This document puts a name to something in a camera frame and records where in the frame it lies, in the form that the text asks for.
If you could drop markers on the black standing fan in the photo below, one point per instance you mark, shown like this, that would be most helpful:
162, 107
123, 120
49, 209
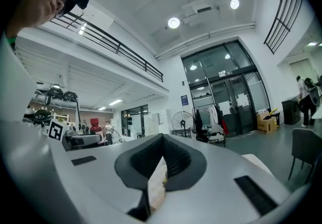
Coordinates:
182, 121

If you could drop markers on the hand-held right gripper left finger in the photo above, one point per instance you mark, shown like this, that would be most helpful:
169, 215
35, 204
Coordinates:
130, 167

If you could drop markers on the long black balcony railing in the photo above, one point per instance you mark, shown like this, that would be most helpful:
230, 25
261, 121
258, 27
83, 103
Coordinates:
118, 46

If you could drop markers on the clothes rack with garments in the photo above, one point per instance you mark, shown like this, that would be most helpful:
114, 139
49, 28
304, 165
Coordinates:
208, 116

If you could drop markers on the black office chair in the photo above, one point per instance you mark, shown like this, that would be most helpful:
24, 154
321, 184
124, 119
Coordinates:
211, 133

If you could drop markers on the glass entrance door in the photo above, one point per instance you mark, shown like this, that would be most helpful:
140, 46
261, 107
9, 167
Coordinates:
226, 92

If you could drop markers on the grey chair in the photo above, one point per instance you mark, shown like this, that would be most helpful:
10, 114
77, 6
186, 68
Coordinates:
305, 147

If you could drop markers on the black waste bin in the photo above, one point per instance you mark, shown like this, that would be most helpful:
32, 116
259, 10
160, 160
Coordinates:
290, 111

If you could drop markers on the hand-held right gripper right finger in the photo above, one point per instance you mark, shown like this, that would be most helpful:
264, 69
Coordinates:
186, 167

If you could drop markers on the ceiling air conditioner unit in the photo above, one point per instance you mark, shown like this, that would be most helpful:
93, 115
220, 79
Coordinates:
198, 12

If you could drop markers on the red humanoid figure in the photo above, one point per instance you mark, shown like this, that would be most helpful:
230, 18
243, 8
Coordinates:
94, 126

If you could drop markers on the short black balcony railing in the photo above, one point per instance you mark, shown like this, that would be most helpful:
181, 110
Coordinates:
284, 14

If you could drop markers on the blue wall poster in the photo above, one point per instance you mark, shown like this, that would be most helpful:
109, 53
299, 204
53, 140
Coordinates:
184, 100

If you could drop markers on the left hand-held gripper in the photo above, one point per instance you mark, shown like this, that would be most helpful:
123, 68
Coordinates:
75, 138

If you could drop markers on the open cardboard carton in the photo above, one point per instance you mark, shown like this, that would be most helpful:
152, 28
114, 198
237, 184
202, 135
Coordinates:
267, 122

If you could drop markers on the round ceiling light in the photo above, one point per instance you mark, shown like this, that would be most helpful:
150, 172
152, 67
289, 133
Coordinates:
173, 22
234, 3

